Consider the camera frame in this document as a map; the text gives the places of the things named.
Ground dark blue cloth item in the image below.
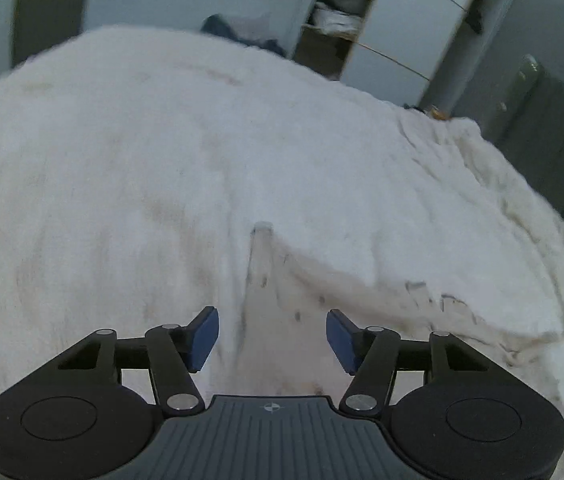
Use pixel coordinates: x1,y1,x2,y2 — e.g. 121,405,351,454
200,13,288,58

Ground white garment with dark specks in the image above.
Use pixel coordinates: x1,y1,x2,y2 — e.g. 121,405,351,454
201,222,564,479

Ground white folded clothes on shelf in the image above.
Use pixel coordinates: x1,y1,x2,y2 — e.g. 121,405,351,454
309,0,369,36

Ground white fluffy bed blanket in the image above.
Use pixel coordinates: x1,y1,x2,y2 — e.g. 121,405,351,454
0,26,564,392

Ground white wardrobe with open shelves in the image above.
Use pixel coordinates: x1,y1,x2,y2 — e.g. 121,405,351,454
294,0,512,113

